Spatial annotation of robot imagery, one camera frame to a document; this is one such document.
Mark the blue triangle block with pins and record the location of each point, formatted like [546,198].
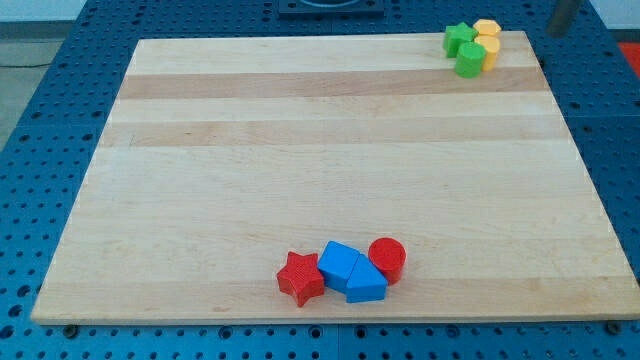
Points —
[366,282]

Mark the red star block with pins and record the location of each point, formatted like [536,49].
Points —
[300,277]

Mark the green star block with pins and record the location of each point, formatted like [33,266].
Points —
[455,36]

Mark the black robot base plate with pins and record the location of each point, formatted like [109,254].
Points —
[291,8]

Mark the yellow cylinder block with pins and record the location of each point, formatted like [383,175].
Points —
[492,48]

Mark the yellow hexagon block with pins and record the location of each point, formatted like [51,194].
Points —
[487,27]

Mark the green cylinder block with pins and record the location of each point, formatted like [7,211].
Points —
[469,60]

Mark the blue cube block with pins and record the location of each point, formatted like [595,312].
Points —
[336,265]

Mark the red cylinder block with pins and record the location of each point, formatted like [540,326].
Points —
[388,255]

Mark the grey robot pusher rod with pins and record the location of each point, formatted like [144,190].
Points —
[562,17]

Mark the wooden board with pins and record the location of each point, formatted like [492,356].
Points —
[221,155]

